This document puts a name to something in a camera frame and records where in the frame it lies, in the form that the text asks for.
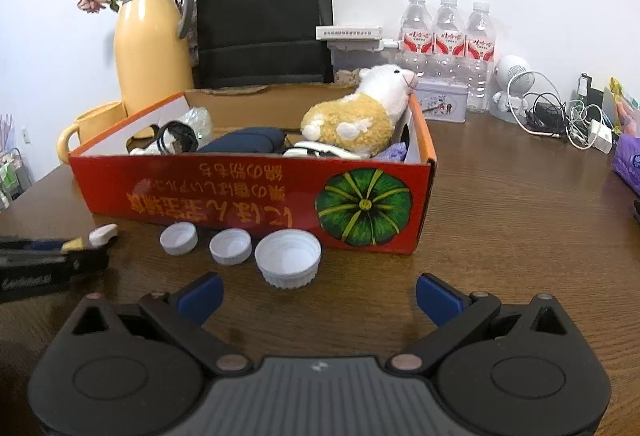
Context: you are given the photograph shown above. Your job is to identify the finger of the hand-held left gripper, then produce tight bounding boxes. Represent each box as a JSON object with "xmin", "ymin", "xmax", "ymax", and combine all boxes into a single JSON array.
[
  {"xmin": 62, "ymin": 245, "xmax": 111, "ymax": 282},
  {"xmin": 0, "ymin": 237, "xmax": 69, "ymax": 258}
]

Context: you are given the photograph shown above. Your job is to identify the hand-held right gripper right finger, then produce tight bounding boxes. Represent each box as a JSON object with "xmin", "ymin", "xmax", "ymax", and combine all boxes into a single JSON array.
[{"xmin": 386, "ymin": 273, "xmax": 571, "ymax": 375}]

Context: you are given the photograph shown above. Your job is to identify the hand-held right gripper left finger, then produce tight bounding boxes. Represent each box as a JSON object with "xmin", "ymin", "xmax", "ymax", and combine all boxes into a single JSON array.
[{"xmin": 71, "ymin": 272, "xmax": 252, "ymax": 376}]

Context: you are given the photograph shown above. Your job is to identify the small white plastic piece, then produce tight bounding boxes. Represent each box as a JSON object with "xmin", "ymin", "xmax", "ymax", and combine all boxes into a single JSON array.
[{"xmin": 87, "ymin": 223, "xmax": 120, "ymax": 248}]

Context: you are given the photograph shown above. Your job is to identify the white bottle cap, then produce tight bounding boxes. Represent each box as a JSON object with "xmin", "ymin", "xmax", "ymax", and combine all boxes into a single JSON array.
[{"xmin": 209, "ymin": 229, "xmax": 252, "ymax": 265}]

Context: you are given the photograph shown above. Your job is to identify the large ribbed white cap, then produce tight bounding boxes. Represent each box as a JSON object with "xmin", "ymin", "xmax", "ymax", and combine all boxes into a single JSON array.
[{"xmin": 254, "ymin": 231, "xmax": 322, "ymax": 289}]

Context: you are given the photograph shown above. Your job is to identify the red cardboard box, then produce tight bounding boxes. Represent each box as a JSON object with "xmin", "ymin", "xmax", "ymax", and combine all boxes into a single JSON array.
[{"xmin": 68, "ymin": 81, "xmax": 437, "ymax": 256}]

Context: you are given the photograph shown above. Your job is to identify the purple burlap pouch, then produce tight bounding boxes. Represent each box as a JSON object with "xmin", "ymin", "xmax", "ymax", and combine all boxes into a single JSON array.
[{"xmin": 377, "ymin": 141, "xmax": 407, "ymax": 163}]

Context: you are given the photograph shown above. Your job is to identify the navy zip case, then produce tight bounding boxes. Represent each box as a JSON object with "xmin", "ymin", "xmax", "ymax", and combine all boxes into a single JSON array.
[{"xmin": 196, "ymin": 126, "xmax": 286, "ymax": 153}]

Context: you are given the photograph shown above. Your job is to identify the clear glitter plastic bag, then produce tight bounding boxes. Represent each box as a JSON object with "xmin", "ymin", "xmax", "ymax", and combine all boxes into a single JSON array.
[{"xmin": 177, "ymin": 106, "xmax": 215, "ymax": 139}]

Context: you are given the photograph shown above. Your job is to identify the black and white cable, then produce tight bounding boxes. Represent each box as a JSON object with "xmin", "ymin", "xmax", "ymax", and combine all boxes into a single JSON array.
[{"xmin": 285, "ymin": 140, "xmax": 362, "ymax": 160}]

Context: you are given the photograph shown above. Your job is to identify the white alpaca plush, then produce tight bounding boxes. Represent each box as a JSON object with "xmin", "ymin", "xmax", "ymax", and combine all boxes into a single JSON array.
[{"xmin": 300, "ymin": 64, "xmax": 420, "ymax": 160}]

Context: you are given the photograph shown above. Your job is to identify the metal storage rack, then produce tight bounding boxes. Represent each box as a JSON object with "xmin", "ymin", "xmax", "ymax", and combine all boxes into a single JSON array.
[{"xmin": 0, "ymin": 146, "xmax": 36, "ymax": 212}]

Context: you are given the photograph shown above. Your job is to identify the yellow mug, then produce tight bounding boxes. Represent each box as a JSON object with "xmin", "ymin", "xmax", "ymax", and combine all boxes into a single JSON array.
[{"xmin": 56, "ymin": 101, "xmax": 126, "ymax": 164}]

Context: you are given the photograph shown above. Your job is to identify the pale tin box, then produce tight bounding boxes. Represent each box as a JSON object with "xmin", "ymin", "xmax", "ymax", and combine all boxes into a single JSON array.
[{"xmin": 414, "ymin": 76, "xmax": 470, "ymax": 122}]

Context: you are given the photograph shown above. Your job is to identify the black power adapter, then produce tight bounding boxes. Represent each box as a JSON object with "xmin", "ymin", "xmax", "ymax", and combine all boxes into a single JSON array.
[{"xmin": 527, "ymin": 101, "xmax": 566, "ymax": 135}]

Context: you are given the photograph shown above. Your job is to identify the yellow thermos jug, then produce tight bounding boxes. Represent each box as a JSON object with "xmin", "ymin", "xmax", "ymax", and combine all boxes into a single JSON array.
[{"xmin": 114, "ymin": 0, "xmax": 196, "ymax": 114}]

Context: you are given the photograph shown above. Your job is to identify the white charger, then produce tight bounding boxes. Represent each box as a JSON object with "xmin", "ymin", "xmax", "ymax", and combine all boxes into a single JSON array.
[{"xmin": 587, "ymin": 119, "xmax": 613, "ymax": 153}]

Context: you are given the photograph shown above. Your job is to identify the purple tissue pack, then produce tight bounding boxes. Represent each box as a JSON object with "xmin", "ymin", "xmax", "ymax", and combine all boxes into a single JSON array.
[{"xmin": 611, "ymin": 133, "xmax": 640, "ymax": 194}]

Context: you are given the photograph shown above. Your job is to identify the white robot figure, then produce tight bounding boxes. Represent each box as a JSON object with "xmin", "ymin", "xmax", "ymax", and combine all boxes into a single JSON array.
[{"xmin": 489, "ymin": 55, "xmax": 533, "ymax": 122}]

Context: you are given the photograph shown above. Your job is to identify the clear water bottle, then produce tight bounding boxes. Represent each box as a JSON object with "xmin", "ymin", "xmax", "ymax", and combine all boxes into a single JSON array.
[
  {"xmin": 432, "ymin": 0, "xmax": 467, "ymax": 80},
  {"xmin": 465, "ymin": 1, "xmax": 497, "ymax": 113},
  {"xmin": 400, "ymin": 0, "xmax": 435, "ymax": 78}
]

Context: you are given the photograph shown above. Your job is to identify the small black box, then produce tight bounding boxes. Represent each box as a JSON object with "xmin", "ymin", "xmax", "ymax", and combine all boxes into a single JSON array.
[{"xmin": 586, "ymin": 86, "xmax": 606, "ymax": 117}]

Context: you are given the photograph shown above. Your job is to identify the clear seed container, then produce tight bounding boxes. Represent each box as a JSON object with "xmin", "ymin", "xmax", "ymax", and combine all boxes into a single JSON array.
[{"xmin": 327, "ymin": 39, "xmax": 401, "ymax": 82}]

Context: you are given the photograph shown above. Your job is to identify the colourful snack bag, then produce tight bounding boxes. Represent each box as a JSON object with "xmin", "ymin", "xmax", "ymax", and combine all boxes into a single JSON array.
[{"xmin": 607, "ymin": 77, "xmax": 640, "ymax": 137}]

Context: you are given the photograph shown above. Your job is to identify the small flat white box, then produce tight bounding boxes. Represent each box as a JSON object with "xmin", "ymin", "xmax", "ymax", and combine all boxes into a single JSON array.
[{"xmin": 316, "ymin": 25, "xmax": 385, "ymax": 42}]

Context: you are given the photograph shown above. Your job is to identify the black paper bag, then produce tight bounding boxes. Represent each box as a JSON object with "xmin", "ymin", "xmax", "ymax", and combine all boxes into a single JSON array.
[{"xmin": 195, "ymin": 0, "xmax": 335, "ymax": 90}]

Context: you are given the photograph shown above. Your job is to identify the tangle of chargers and cables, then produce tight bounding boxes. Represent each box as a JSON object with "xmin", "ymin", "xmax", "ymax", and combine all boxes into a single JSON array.
[{"xmin": 507, "ymin": 70, "xmax": 601, "ymax": 149}]

